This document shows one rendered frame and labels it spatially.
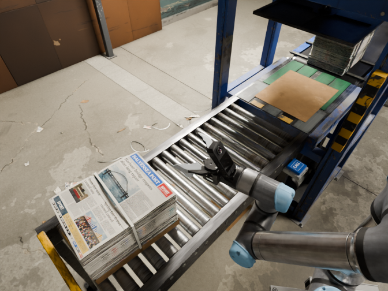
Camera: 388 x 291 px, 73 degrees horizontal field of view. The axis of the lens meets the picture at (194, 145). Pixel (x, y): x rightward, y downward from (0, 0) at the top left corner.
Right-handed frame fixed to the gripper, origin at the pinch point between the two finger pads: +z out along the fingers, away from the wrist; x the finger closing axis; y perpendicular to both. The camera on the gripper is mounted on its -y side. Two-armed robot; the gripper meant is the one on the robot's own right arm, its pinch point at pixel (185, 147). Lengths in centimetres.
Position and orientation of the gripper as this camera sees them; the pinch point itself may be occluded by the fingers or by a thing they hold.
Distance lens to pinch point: 84.5
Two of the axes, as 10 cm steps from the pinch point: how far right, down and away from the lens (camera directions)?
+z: -8.4, -3.9, 3.7
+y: 0.8, 5.9, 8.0
